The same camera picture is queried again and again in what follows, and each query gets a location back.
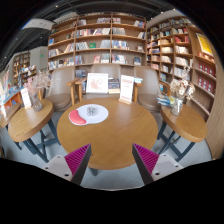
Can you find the curved wooden bookshelf unit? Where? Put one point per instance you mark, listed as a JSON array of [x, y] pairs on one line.
[[180, 50]]

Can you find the brown padded wooden armchair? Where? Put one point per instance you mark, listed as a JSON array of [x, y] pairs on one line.
[[148, 100], [60, 98], [105, 68]]

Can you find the dark book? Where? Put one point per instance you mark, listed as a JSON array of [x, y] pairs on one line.
[[114, 85]]

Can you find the distant wooden bookshelf unit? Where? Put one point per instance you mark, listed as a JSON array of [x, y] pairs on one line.
[[20, 65]]

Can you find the glass vase with dried flowers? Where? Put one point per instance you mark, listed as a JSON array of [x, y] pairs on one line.
[[36, 103], [176, 106]]

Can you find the light blue book stack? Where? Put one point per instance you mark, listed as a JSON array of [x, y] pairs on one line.
[[138, 80]]

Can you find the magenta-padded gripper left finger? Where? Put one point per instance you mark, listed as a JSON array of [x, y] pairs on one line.
[[58, 165]]

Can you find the white sign on wooden base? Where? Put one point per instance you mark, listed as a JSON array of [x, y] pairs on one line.
[[126, 88]]

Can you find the wide wooden bookshelf unit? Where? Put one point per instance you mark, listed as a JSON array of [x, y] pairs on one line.
[[96, 40]]

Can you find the round wooden side table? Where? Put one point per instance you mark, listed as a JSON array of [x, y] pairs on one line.
[[186, 123], [28, 121]]

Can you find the white framed floral picture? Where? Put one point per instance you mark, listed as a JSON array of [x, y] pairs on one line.
[[97, 83]]

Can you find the blue and yellow book stack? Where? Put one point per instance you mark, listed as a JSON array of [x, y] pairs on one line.
[[165, 100]]

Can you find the white mouse pad red rest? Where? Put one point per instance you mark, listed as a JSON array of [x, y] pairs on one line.
[[101, 115]]

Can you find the small white table sign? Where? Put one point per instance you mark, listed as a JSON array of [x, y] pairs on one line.
[[26, 98]]

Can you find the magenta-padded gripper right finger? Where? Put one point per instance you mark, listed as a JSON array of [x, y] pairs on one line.
[[165, 165]]

